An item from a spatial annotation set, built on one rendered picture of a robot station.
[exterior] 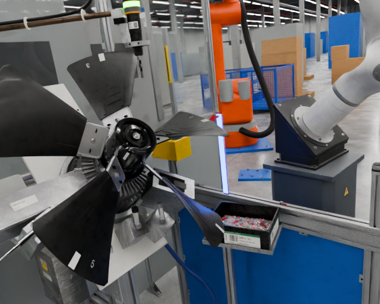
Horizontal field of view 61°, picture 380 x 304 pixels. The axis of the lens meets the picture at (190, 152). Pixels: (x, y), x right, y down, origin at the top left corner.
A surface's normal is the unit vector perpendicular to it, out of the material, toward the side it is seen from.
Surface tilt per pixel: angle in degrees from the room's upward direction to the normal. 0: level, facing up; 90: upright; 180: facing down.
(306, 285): 90
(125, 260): 50
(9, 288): 90
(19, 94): 75
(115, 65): 45
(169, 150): 90
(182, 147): 90
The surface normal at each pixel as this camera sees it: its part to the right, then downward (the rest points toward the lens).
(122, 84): -0.11, -0.44
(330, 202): -0.03, 0.29
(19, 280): 0.76, 0.10
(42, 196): 0.50, -0.54
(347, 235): -0.64, 0.29
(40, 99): 0.41, -0.02
